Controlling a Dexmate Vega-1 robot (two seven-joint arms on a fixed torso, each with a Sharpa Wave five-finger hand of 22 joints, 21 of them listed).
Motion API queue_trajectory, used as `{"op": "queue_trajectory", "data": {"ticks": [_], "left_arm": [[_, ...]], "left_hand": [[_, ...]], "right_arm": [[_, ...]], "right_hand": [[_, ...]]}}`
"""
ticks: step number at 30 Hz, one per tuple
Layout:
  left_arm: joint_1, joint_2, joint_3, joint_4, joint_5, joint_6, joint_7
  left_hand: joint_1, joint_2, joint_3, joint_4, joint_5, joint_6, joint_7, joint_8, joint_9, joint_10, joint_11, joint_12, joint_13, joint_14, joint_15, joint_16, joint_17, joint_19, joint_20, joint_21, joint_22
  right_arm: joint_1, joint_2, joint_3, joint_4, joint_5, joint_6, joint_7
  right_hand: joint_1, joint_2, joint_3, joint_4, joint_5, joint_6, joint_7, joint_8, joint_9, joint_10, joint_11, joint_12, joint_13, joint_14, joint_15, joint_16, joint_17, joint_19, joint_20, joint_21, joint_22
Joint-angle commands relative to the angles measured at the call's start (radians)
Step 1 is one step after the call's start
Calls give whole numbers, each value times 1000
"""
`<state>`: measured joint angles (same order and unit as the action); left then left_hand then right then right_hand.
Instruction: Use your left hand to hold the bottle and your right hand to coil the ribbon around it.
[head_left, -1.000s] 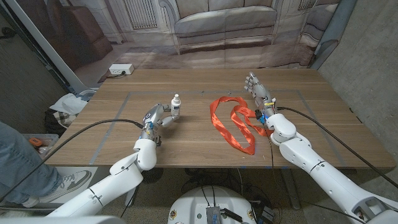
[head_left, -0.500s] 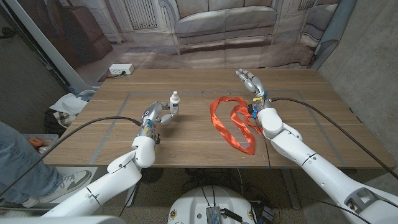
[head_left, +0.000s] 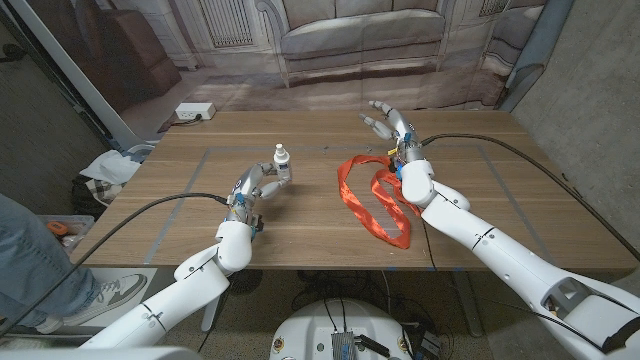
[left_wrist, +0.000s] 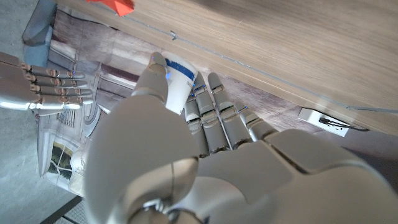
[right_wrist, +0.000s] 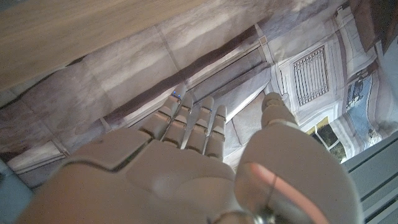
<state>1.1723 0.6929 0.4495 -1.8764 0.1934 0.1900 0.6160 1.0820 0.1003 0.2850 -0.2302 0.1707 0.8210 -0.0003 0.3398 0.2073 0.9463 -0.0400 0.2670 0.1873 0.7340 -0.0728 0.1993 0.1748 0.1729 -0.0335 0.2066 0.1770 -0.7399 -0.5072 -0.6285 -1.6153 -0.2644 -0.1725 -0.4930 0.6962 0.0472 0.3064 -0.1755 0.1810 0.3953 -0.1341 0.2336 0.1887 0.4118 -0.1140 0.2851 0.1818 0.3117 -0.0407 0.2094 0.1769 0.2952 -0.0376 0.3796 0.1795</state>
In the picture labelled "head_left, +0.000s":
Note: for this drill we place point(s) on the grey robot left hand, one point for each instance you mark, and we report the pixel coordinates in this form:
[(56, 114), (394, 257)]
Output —
[(247, 192)]

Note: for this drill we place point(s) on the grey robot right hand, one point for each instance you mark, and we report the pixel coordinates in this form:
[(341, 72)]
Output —
[(402, 135)]

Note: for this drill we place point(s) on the white alcohol spray bottle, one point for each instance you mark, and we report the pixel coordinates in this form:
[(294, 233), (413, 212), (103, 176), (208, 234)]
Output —
[(281, 161)]

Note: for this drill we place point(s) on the orange satin ribbon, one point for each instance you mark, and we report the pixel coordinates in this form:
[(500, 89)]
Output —
[(400, 239)]

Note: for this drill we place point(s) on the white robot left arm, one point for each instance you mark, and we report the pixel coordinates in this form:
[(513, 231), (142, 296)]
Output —
[(200, 285)]

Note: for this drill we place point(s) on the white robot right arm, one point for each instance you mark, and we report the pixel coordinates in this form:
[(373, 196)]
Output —
[(500, 255)]

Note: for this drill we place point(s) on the orange hand tool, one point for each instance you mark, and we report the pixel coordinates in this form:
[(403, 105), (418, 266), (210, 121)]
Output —
[(57, 228)]

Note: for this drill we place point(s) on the dark round floor fan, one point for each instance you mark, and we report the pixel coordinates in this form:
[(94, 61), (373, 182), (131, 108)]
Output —
[(245, 281)]

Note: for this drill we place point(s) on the white power strip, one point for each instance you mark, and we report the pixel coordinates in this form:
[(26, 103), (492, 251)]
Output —
[(194, 110)]

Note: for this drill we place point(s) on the printed sofa room backdrop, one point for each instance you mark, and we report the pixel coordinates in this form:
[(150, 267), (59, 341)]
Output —
[(300, 75)]

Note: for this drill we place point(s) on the white table leg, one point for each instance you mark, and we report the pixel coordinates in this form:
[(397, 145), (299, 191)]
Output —
[(212, 315)]

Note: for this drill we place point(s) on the white crumpled cloth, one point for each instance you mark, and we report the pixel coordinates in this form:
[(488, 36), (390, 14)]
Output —
[(112, 167)]

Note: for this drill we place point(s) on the white robot torso base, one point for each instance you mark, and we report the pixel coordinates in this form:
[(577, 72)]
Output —
[(310, 330)]

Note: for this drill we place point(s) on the dark plaid fabric bag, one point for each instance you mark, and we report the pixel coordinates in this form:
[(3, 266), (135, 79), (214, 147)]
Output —
[(95, 192)]

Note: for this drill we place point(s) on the blue-grey rolled backdrop edge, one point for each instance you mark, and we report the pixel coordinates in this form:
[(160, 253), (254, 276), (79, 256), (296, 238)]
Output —
[(542, 40)]

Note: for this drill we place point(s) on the clear plastic bin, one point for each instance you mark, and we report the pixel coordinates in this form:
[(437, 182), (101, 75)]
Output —
[(80, 225)]

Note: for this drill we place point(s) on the grey white sneaker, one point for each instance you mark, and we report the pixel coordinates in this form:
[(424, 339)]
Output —
[(110, 295)]

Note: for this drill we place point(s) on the metal finned module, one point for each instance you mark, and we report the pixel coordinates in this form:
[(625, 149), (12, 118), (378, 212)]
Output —
[(343, 346)]

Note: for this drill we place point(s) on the grey table leg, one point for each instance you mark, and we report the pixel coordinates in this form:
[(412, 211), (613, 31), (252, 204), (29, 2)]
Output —
[(470, 305)]

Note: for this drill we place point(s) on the white robot chest shell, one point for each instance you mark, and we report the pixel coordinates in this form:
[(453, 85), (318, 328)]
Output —
[(100, 354)]

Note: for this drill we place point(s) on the person leg in jeans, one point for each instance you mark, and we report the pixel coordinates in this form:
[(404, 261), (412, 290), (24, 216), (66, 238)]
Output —
[(30, 260)]

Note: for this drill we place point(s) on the white slanted backdrop frame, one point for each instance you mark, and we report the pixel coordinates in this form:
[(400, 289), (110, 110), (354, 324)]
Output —
[(65, 60)]

